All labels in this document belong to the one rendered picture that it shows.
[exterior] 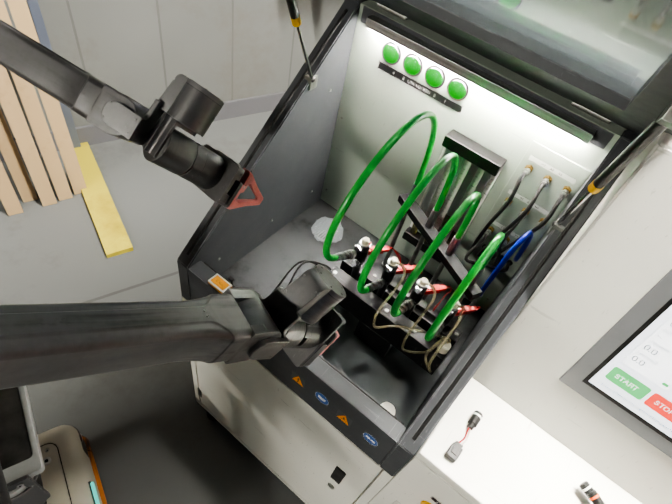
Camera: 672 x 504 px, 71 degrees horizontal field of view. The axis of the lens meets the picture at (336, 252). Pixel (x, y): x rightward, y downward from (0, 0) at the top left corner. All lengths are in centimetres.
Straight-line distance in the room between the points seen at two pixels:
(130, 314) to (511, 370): 81
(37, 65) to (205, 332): 49
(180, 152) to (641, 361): 84
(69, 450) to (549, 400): 138
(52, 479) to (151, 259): 109
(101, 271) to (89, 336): 202
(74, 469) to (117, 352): 131
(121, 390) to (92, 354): 168
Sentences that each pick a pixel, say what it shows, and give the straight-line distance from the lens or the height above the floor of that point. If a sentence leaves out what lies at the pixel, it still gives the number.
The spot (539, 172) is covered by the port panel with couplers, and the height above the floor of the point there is 130.
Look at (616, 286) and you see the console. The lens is 94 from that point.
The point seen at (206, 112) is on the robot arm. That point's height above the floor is 149.
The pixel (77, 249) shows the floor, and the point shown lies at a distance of 254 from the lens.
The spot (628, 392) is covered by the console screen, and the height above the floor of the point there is 117.
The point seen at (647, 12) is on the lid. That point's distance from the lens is 50.
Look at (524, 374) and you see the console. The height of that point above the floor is 107.
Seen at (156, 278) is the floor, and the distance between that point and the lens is 236.
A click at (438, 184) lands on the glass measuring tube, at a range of 124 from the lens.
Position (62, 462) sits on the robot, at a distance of 176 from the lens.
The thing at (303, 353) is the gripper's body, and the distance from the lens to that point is 72.
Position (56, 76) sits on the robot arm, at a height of 148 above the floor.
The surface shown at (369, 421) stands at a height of 94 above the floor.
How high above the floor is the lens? 189
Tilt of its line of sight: 49 degrees down
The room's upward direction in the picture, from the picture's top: 15 degrees clockwise
